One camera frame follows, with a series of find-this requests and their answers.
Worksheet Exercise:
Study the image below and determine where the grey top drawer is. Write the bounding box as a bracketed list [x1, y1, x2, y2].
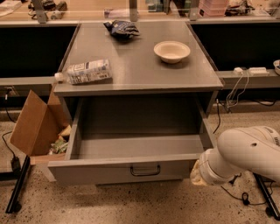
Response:
[48, 94, 214, 186]

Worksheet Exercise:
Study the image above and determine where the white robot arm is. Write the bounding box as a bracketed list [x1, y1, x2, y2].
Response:
[190, 126, 280, 186]

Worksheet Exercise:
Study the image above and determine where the grey drawer cabinet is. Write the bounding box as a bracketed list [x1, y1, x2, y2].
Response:
[54, 21, 223, 121]

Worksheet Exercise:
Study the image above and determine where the white power strip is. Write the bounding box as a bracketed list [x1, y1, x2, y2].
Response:
[234, 67, 270, 76]

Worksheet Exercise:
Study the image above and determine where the white bowl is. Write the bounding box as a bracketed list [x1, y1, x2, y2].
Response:
[154, 41, 191, 64]

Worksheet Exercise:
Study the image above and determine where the white milk carton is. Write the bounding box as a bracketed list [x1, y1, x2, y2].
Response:
[54, 59, 112, 85]

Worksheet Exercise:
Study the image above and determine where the brown cardboard box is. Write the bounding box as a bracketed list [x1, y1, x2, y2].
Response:
[10, 84, 70, 165]

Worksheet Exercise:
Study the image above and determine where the blue chip bag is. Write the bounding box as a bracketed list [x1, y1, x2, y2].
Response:
[103, 20, 140, 39]

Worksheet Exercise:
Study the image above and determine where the pink storage bin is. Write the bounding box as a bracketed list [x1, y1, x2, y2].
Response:
[199, 0, 228, 18]

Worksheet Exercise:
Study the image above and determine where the black left power brick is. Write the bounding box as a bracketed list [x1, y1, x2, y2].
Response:
[10, 157, 21, 172]

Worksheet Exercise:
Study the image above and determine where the black right floor rail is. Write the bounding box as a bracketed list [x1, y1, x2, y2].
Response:
[254, 173, 280, 221]

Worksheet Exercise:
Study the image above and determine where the black floor rail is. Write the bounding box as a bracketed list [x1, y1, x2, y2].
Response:
[254, 173, 280, 221]
[5, 156, 30, 214]

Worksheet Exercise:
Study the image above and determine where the black left floor rail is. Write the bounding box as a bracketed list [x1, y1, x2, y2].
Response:
[5, 156, 30, 214]

